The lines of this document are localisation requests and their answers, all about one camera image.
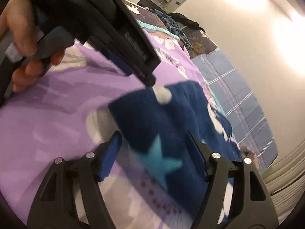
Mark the blue plaid quilt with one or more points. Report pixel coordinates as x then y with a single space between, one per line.
238 95

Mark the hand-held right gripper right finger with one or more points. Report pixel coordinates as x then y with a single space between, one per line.
197 153

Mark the dark patterned bedspread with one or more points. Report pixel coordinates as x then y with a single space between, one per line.
202 43

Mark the teal fleece blanket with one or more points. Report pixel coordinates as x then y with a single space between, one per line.
174 26

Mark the purple floral bed sheet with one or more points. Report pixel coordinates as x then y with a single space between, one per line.
59 114

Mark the navy star print fleece jacket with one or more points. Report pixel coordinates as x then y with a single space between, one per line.
147 124

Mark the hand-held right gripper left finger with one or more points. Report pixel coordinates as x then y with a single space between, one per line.
110 157

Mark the person's left hand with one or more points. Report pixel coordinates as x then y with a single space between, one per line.
21 23

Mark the floral patterned cloth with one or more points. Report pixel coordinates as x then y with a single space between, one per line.
247 153

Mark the white ribbed panel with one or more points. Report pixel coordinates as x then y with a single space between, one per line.
286 179

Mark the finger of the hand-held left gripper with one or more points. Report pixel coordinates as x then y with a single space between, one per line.
138 50

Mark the black garment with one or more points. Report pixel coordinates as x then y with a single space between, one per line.
188 20

